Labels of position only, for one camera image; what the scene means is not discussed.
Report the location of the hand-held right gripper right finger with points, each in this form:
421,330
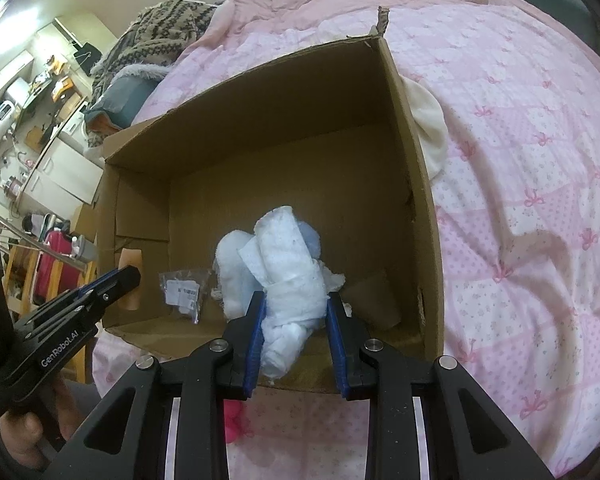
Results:
336,345

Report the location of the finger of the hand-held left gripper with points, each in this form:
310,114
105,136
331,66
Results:
105,280
125,282

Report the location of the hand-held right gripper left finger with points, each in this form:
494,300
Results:
255,345

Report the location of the clear plastic packet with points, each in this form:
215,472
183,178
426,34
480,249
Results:
182,292

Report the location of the white cloth roll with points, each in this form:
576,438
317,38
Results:
290,280

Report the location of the light blue fluffy socks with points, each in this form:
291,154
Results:
235,270

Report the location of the brown cardboard box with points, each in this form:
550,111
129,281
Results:
290,175

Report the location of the pink soft item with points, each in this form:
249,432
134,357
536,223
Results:
236,420

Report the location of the person's left hand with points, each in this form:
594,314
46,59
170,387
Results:
27,425

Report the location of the red suitcase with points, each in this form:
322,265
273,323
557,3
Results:
55,265

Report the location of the yellow wooden rack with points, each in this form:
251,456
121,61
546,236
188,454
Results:
25,280

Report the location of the metal stand pole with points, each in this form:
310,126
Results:
35,250

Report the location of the white kitchen cabinets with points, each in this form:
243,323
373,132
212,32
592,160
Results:
65,170

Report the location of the grey blue pillow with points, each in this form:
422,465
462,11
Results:
120,100

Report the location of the black hanging garment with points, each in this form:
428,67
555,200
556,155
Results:
87,55

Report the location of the cream white cloth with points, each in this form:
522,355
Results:
430,120

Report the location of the grey patterned knit blanket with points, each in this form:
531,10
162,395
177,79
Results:
160,30

